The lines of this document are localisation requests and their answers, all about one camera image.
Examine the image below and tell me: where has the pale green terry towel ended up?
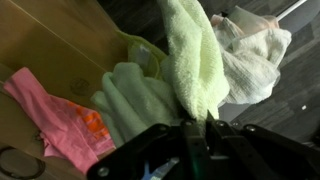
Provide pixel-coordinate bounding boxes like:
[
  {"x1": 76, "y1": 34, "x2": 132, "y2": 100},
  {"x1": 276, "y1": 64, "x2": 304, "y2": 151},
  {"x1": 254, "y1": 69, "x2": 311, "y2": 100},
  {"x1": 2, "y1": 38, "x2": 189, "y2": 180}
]
[{"x1": 91, "y1": 0, "x2": 231, "y2": 148}]

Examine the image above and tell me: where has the large brown cardboard box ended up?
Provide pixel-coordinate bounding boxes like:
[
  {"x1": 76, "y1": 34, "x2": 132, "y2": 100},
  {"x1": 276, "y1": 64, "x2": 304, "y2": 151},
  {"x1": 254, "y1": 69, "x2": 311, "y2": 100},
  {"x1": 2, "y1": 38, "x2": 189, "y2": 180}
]
[{"x1": 0, "y1": 0, "x2": 134, "y2": 180}]

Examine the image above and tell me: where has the yellow cloth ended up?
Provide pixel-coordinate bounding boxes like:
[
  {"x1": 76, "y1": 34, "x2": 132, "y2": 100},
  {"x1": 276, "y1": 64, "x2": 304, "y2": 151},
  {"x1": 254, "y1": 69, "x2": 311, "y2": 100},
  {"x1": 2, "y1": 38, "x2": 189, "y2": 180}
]
[{"x1": 116, "y1": 30, "x2": 168, "y2": 81}]

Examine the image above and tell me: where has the pink cloth with orange print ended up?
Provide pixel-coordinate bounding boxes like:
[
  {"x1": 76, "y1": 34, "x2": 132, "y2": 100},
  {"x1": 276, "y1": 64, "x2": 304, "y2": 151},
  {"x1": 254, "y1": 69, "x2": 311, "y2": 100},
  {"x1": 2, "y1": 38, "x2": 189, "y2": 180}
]
[{"x1": 2, "y1": 66, "x2": 116, "y2": 175}]

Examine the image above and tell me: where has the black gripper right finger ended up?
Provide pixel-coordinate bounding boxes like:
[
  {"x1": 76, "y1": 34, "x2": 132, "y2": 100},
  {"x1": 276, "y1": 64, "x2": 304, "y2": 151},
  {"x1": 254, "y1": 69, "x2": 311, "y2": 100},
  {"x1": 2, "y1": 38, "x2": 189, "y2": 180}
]
[{"x1": 203, "y1": 111, "x2": 320, "y2": 180}]

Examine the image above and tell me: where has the black cord loop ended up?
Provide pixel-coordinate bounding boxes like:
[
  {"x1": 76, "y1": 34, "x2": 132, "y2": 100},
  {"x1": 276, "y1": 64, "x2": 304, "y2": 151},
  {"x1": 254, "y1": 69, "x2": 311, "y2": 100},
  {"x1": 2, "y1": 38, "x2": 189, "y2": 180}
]
[{"x1": 0, "y1": 146, "x2": 46, "y2": 180}]

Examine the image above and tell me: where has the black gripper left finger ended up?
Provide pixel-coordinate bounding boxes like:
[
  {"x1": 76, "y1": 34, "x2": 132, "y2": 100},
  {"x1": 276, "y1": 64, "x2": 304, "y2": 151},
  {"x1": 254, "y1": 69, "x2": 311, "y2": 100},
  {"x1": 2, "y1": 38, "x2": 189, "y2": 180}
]
[{"x1": 86, "y1": 114, "x2": 214, "y2": 180}]

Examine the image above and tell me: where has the white terry towel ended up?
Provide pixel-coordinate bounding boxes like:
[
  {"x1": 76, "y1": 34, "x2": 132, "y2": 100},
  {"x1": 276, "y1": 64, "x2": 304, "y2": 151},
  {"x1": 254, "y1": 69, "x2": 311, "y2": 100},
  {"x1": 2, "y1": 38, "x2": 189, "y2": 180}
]
[{"x1": 213, "y1": 16, "x2": 293, "y2": 105}]

